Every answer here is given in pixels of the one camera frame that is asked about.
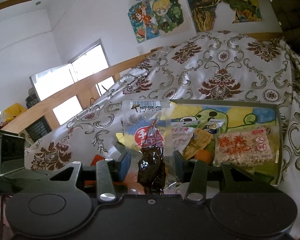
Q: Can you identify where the orange fruit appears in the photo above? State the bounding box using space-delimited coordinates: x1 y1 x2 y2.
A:
194 150 213 165

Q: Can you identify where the gold foil snack packet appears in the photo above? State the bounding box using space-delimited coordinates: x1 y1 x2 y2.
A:
182 128 213 160

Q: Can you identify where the white green bean snack pouch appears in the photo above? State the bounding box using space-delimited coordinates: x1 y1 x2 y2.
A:
171 120 200 153

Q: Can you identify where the dark blue stick packet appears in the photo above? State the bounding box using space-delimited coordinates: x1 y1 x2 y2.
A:
206 119 225 134

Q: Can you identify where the dried meat clear packet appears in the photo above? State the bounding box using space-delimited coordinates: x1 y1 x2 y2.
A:
122 100 178 194

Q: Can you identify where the rice cracker red packet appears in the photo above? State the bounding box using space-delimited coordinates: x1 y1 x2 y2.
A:
213 127 275 167

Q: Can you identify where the grey tray box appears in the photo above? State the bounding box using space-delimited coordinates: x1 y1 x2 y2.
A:
116 99 282 192

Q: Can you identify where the frog painting tray liner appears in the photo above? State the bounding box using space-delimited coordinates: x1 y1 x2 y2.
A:
122 100 277 143

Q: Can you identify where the window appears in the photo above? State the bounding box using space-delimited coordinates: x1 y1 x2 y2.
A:
30 39 115 125

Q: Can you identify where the floral satin bedspread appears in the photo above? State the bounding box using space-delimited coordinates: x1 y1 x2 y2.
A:
25 31 300 239

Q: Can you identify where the anime girl poster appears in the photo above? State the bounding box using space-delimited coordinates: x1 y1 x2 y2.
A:
128 0 160 43

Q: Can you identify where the blond boy poster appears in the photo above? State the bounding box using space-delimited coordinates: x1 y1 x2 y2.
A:
150 0 189 37

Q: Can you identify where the sunflower painting poster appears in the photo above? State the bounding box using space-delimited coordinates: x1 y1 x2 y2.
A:
184 0 263 33

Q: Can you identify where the wooden bed frame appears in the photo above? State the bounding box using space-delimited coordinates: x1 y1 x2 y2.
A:
3 53 151 133

